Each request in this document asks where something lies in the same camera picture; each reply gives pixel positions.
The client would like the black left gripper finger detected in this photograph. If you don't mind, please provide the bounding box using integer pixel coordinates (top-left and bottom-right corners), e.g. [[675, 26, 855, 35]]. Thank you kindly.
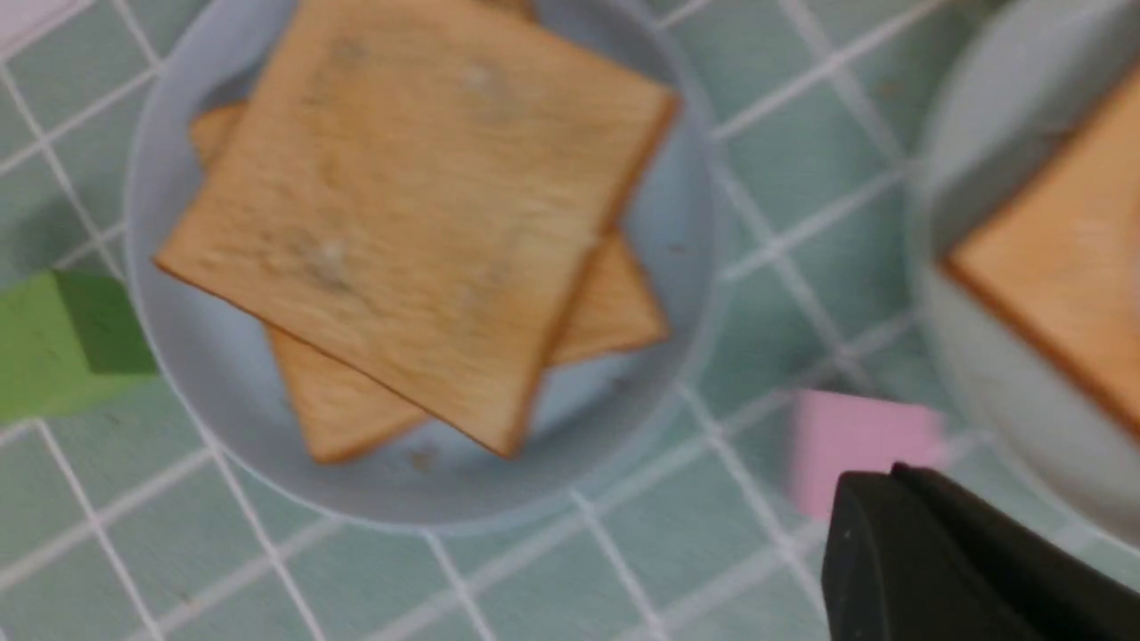
[[821, 463, 1139, 640]]

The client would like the toast slice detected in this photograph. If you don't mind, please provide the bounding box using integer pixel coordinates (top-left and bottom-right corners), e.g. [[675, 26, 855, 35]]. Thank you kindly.
[[156, 99, 668, 464], [941, 70, 1139, 435], [154, 1, 679, 459]]

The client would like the pink foam cube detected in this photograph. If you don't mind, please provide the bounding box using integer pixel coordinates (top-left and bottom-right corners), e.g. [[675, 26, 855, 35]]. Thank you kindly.
[[785, 390, 946, 521]]

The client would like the mint green empty plate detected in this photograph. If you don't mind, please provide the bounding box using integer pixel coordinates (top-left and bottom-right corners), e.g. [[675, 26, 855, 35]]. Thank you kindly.
[[907, 1, 1137, 547]]

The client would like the light blue bread plate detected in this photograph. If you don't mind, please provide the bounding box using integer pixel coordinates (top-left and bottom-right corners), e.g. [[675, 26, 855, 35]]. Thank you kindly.
[[123, 1, 730, 535]]

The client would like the green foam cube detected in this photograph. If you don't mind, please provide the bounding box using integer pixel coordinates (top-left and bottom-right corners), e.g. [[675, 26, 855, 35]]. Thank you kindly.
[[1, 271, 158, 425]]

